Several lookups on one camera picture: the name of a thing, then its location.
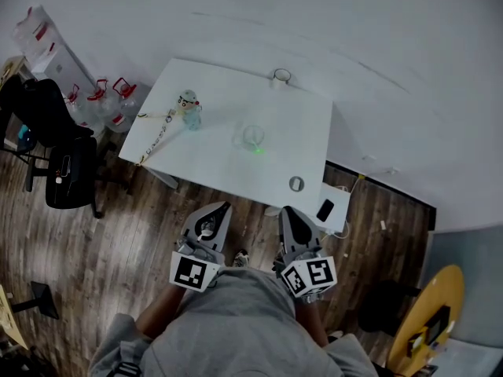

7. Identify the person's left forearm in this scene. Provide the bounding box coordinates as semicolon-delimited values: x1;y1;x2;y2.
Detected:
134;284;188;340

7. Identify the clear glass cup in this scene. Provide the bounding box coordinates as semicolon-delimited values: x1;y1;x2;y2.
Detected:
231;123;266;156

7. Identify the clear jug with red handle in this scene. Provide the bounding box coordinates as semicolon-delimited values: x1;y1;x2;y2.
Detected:
110;77;139;134
64;83;88;127
86;78;116;130

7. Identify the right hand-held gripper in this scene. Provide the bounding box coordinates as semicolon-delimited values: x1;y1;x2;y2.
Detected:
274;206;339;305

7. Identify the black office chair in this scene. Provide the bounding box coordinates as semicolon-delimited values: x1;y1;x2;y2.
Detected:
0;130;131;220

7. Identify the green star stick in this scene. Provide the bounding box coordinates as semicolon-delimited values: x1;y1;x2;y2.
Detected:
248;130;266;156

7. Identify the white cable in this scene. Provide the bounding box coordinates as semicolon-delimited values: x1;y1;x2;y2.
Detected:
321;220;351;241

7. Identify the person's grey sweatshirt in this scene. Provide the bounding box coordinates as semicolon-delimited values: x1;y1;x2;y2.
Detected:
87;267;379;377

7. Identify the black floor stand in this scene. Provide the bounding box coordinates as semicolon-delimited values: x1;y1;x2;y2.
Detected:
10;280;61;321

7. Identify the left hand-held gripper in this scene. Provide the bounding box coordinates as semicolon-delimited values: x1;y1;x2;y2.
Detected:
168;202;233;294

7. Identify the white tape roll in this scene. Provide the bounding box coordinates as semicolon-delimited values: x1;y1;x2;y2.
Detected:
270;68;293;91

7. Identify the black smartphone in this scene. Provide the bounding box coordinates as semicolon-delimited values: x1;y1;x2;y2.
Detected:
315;198;336;223

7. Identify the wooden cabinet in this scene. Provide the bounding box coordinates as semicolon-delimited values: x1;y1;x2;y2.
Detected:
0;54;31;90

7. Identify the light wooden table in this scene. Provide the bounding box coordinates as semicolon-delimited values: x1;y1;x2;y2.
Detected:
0;284;29;351

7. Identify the person's right forearm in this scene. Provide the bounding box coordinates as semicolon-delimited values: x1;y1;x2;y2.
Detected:
294;299;329;348

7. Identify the white side shelf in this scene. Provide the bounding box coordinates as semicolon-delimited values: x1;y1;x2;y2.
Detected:
316;181;352;234

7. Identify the white box appliance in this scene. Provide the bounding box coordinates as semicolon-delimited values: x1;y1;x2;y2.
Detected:
30;43;97;94

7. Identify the black jacket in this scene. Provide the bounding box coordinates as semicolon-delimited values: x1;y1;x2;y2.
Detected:
0;74;96;149

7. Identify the white table leg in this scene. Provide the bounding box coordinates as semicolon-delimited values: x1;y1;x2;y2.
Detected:
143;166;180;190

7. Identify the grey partition panel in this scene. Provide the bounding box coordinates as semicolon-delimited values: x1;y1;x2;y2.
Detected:
415;229;503;350

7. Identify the black stool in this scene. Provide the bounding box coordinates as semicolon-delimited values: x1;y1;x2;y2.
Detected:
356;279;422;338

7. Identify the yellow round table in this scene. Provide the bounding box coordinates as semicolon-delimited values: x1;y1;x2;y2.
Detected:
386;264;466;377

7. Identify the black device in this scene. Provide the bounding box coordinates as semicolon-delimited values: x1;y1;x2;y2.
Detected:
425;305;453;346

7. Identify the cartoon figure water bottle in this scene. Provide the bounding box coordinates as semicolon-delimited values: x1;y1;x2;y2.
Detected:
174;89;204;131

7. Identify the white patterned lanyard strap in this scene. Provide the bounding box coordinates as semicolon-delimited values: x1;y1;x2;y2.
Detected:
134;108;178;167

